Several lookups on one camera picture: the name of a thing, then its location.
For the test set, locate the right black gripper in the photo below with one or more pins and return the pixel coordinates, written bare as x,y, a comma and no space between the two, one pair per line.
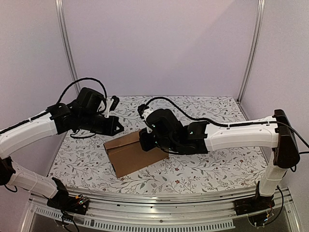
143,141

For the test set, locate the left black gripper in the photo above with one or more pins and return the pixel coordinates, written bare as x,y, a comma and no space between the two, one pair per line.
110,131

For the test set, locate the brown cardboard box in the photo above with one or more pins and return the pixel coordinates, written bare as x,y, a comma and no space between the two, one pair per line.
127,156

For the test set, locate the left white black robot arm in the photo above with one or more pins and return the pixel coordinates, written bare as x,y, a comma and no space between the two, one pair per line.
90,112

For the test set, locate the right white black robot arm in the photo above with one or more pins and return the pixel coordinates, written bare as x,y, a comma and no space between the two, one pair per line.
164,131

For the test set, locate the floral patterned table mat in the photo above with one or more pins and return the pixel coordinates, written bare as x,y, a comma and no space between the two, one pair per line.
83,162

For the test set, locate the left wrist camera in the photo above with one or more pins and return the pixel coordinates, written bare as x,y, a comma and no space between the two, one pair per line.
111,104

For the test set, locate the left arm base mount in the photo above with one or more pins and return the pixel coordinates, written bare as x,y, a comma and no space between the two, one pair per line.
74,204

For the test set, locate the front aluminium rail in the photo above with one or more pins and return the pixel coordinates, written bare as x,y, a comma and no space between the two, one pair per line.
197,212

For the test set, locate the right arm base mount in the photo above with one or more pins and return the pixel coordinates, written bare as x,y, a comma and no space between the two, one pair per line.
259,209

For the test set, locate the left aluminium frame post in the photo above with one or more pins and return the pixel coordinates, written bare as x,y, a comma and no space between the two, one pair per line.
65,38

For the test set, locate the aluminium frame post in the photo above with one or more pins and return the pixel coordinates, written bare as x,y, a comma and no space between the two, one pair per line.
253,49
65,38

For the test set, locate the right aluminium frame post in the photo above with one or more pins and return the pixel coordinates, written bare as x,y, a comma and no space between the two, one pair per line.
253,49

